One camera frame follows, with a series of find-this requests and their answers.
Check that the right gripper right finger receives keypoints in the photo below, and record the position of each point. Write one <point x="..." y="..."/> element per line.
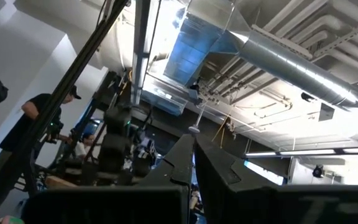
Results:
<point x="244" y="199"/>

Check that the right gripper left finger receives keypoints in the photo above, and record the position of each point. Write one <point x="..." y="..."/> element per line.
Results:
<point x="166" y="193"/>

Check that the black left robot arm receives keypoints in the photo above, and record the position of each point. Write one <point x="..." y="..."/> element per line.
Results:
<point x="113" y="121"/>

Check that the white sprinkler on rod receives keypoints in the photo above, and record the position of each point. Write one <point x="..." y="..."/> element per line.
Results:
<point x="194" y="128"/>

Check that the LED light bar beam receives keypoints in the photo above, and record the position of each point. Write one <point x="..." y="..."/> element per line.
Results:
<point x="306" y="152"/>

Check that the person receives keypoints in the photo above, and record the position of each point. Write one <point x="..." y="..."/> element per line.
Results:
<point x="84" y="146"/>
<point x="17" y="133"/>

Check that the black junction box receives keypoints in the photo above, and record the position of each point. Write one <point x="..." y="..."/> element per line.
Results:
<point x="326" y="112"/>

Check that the long fluorescent light fixture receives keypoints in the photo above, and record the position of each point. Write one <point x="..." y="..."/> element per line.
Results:
<point x="138" y="71"/>

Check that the black dome camera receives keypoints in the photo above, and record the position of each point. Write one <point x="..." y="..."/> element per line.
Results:
<point x="318" y="171"/>

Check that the small black camera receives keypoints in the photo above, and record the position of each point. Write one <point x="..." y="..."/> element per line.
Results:
<point x="307" y="97"/>

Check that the silver spiral air duct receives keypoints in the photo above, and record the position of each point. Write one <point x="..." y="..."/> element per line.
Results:
<point x="291" y="67"/>

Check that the rectangular sheet metal duct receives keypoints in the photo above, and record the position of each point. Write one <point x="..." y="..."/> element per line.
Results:
<point x="191" y="53"/>

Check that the black frame strut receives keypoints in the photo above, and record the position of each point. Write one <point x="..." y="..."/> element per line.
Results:
<point x="59" y="99"/>

